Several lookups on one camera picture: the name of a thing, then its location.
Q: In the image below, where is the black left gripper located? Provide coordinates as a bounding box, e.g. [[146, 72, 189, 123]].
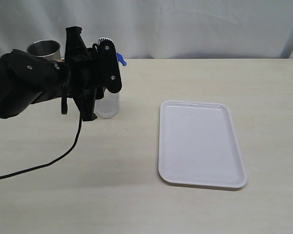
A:
[[64, 26, 123, 121]]

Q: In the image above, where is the stainless steel cup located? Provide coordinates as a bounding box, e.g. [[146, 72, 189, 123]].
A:
[[26, 39, 61, 60]]

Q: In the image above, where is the blue clip-lock lid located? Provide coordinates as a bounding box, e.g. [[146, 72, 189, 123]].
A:
[[116, 53, 127, 66]]

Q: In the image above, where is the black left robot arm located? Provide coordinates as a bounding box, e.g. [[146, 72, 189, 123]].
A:
[[0, 26, 126, 121]]

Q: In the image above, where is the clear tall plastic container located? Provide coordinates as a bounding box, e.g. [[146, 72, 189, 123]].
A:
[[94, 89, 120, 119]]

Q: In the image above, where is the white rectangular plastic tray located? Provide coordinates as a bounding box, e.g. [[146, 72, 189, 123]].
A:
[[158, 100, 248, 190]]

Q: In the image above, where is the black cable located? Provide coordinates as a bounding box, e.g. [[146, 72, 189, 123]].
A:
[[0, 73, 83, 180]]

